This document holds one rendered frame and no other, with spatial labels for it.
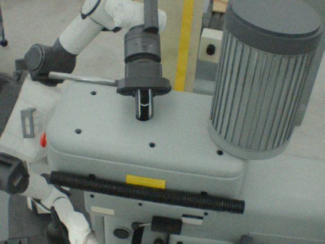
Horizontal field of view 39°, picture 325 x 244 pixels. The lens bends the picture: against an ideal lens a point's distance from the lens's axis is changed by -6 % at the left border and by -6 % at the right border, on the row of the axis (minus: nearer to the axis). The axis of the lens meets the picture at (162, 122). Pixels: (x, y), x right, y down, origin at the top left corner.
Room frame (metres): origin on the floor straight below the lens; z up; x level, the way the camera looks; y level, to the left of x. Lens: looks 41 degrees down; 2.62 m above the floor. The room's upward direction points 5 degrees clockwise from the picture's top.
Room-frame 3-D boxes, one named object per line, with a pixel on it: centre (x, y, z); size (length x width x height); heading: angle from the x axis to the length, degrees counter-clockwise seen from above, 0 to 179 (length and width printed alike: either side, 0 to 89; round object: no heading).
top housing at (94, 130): (0.87, 0.03, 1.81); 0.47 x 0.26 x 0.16; 86
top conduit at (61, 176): (0.72, 0.02, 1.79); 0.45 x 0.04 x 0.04; 86
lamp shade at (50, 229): (0.81, 0.28, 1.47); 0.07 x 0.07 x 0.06
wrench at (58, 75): (0.99, 0.18, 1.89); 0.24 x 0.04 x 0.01; 86
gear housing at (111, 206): (0.87, 0.00, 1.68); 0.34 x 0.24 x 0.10; 86
